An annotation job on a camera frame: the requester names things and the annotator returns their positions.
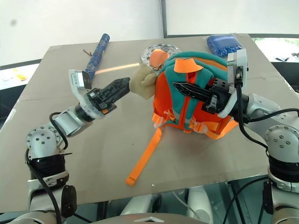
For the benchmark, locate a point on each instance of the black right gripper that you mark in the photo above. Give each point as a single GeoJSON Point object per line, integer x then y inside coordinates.
{"type": "Point", "coordinates": [219, 95]}

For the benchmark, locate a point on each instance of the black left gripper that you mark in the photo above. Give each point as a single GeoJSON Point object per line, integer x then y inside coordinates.
{"type": "Point", "coordinates": [102, 99]}

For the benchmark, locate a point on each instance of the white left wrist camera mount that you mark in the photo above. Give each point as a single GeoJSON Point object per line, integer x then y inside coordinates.
{"type": "Point", "coordinates": [78, 79]}

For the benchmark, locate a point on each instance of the yellow objects on side table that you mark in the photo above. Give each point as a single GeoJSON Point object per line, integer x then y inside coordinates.
{"type": "Point", "coordinates": [19, 75]}

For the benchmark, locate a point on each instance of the blue patterned rolled tube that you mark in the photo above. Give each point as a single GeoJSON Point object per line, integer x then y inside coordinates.
{"type": "Point", "coordinates": [97, 56]}

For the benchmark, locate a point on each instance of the blue plastic bag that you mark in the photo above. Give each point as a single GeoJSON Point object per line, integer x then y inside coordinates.
{"type": "Point", "coordinates": [223, 45]}

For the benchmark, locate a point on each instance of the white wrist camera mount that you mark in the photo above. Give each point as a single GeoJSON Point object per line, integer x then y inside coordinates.
{"type": "Point", "coordinates": [239, 63]}
{"type": "Point", "coordinates": [78, 79]}

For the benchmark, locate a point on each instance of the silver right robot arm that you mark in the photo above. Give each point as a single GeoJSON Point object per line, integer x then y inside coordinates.
{"type": "Point", "coordinates": [278, 137]}

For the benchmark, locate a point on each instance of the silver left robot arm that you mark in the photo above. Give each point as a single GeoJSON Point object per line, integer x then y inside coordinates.
{"type": "Point", "coordinates": [43, 140]}

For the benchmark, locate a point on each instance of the orange and teal backpack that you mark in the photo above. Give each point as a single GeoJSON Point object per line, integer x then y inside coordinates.
{"type": "Point", "coordinates": [187, 109]}

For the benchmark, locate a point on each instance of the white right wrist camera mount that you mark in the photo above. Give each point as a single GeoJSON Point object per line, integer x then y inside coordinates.
{"type": "Point", "coordinates": [239, 63]}

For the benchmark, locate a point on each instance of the silver robot torso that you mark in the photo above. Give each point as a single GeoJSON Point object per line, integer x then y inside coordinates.
{"type": "Point", "coordinates": [149, 213]}

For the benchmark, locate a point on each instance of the round silver metal plate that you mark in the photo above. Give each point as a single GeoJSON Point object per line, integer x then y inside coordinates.
{"type": "Point", "coordinates": [149, 54]}

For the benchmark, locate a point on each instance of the vertical metal pole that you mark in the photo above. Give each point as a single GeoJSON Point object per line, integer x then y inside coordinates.
{"type": "Point", "coordinates": [163, 18]}

